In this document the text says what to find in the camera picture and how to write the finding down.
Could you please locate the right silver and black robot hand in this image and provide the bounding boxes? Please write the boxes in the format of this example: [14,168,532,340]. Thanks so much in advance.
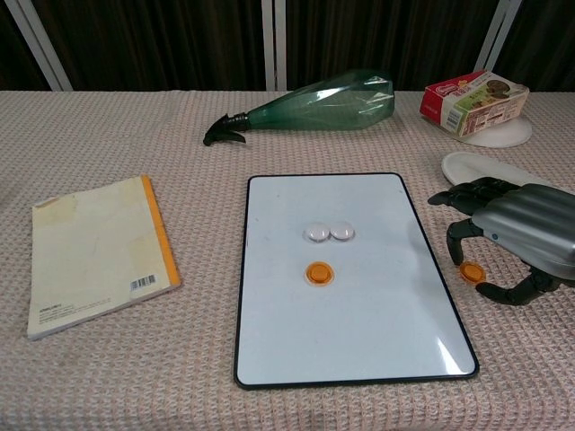
[427,176,575,307]

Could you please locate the orange round magnet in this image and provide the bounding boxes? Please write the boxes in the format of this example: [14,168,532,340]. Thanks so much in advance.
[304,262,335,286]
[458,261,487,285]

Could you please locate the white round magnet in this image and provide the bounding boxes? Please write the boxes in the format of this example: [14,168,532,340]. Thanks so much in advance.
[303,223,332,245]
[329,222,358,244]

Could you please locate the black-framed whiteboard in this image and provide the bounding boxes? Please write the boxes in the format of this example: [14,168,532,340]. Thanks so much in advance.
[234,172,481,390]

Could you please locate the white fabric slipper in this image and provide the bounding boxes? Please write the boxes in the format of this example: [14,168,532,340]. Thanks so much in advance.
[440,151,552,188]

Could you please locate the white round plate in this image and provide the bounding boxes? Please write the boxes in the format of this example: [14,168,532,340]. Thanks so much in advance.
[457,117,534,148]

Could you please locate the red and green snack box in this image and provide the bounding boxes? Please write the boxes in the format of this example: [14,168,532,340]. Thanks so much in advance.
[420,69,530,138]

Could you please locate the green plastic spray bottle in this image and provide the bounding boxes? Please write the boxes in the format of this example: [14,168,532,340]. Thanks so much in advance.
[202,68,396,148]

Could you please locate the pink waffle tablecloth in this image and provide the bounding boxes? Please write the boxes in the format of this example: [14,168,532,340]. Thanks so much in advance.
[0,89,575,431]

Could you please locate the black pleated curtain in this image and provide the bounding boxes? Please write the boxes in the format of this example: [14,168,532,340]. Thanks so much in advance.
[0,0,575,93]

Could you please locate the cream notebook with orange spine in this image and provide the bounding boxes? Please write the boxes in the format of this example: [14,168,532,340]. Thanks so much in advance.
[26,174,183,341]

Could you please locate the white frame post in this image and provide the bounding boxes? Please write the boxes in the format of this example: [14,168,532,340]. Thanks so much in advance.
[473,0,525,75]
[261,0,288,92]
[4,0,73,92]

